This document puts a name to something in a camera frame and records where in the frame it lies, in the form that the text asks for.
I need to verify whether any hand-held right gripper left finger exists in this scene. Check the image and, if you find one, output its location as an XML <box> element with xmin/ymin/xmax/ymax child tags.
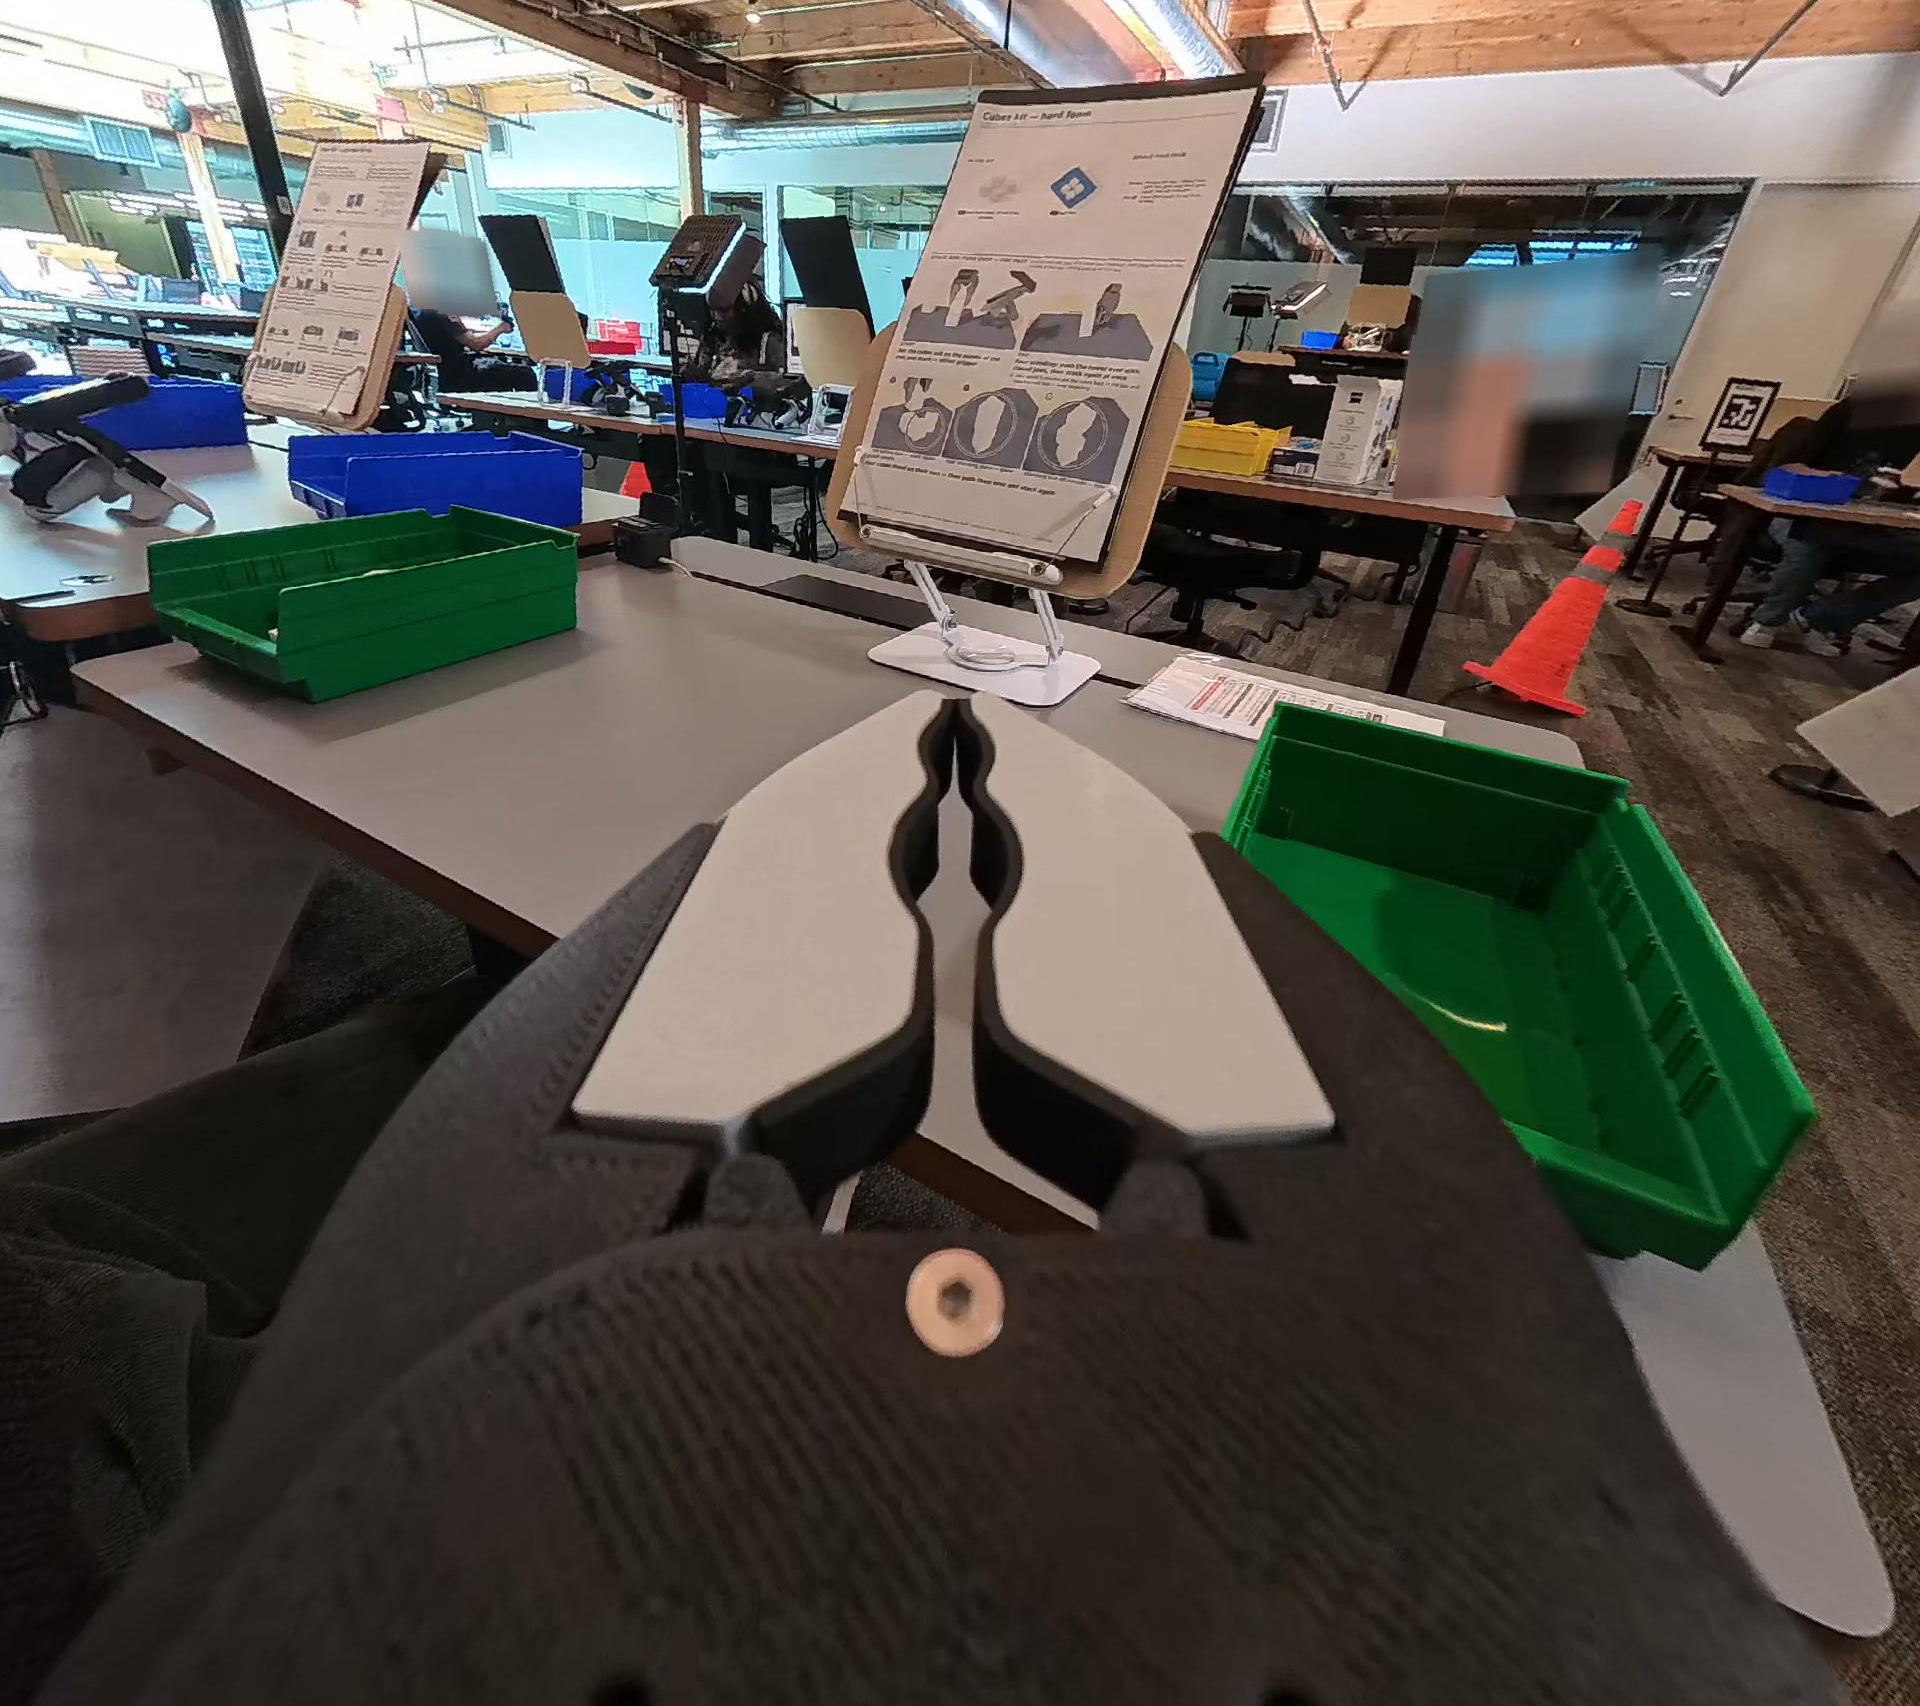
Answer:
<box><xmin>571</xmin><ymin>688</ymin><xmax>961</xmax><ymax>1229</ymax></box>

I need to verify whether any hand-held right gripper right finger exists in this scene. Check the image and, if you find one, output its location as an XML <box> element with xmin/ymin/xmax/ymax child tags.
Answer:
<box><xmin>959</xmin><ymin>692</ymin><xmax>1340</xmax><ymax>1226</ymax></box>

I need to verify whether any grey desk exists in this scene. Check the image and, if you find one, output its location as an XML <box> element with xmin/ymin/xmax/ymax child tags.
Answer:
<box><xmin>71</xmin><ymin>531</ymin><xmax>1896</xmax><ymax>1641</ymax></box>

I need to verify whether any paper sheet with red print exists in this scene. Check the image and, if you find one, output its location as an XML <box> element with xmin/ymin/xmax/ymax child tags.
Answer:
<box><xmin>1126</xmin><ymin>654</ymin><xmax>1449</xmax><ymax>743</ymax></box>

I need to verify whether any printed instruction sheet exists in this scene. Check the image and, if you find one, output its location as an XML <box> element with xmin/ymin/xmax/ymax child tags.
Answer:
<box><xmin>843</xmin><ymin>79</ymin><xmax>1263</xmax><ymax>530</ymax></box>
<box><xmin>246</xmin><ymin>143</ymin><xmax>431</xmax><ymax>421</ymax></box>

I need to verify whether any wooden document stand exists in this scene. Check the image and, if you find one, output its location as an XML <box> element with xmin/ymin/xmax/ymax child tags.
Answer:
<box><xmin>240</xmin><ymin>142</ymin><xmax>450</xmax><ymax>434</ymax></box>

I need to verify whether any instruction sheet on stand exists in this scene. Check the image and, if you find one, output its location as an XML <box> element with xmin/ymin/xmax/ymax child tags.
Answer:
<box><xmin>822</xmin><ymin>71</ymin><xmax>1268</xmax><ymax>707</ymax></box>

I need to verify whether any green plastic bin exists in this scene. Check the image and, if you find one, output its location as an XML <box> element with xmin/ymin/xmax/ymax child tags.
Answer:
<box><xmin>1221</xmin><ymin>700</ymin><xmax>1819</xmax><ymax>1272</ymax></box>
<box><xmin>146</xmin><ymin>505</ymin><xmax>581</xmax><ymax>703</ymax></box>

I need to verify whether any black steel pillar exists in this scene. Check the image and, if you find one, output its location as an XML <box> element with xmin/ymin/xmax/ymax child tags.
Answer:
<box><xmin>158</xmin><ymin>0</ymin><xmax>294</xmax><ymax>254</ymax></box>

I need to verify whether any black backed document stand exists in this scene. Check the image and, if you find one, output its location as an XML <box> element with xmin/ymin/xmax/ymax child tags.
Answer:
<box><xmin>779</xmin><ymin>216</ymin><xmax>879</xmax><ymax>388</ymax></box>
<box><xmin>477</xmin><ymin>213</ymin><xmax>595</xmax><ymax>366</ymax></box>

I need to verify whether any long brown edged table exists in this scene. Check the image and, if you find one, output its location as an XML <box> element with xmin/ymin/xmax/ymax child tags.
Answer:
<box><xmin>435</xmin><ymin>385</ymin><xmax>1518</xmax><ymax>696</ymax></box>

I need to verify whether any large orange traffic cone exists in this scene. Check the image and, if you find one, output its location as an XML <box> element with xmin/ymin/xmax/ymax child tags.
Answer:
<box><xmin>1463</xmin><ymin>544</ymin><xmax>1628</xmax><ymax>718</ymax></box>

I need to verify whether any yellow plastic bin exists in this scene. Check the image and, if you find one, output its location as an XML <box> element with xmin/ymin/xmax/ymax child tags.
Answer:
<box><xmin>1171</xmin><ymin>415</ymin><xmax>1292</xmax><ymax>479</ymax></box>

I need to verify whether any white cardboard box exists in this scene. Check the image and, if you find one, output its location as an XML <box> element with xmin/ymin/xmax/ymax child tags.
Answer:
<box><xmin>1316</xmin><ymin>374</ymin><xmax>1403</xmax><ymax>486</ymax></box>

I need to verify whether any black office chair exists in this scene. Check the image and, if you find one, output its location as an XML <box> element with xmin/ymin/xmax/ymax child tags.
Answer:
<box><xmin>1148</xmin><ymin>353</ymin><xmax>1353</xmax><ymax>656</ymax></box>

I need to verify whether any studio light panel on stand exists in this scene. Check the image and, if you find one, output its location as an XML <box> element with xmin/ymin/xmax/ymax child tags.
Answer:
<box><xmin>650</xmin><ymin>213</ymin><xmax>770</xmax><ymax>545</ymax></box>

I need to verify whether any person's dark clothed lap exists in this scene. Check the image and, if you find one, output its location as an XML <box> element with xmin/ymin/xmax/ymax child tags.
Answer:
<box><xmin>0</xmin><ymin>858</ymin><xmax>707</xmax><ymax>1706</ymax></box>

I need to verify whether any light grey table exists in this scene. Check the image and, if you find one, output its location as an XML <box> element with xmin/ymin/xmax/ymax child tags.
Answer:
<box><xmin>1795</xmin><ymin>669</ymin><xmax>1920</xmax><ymax>823</ymax></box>

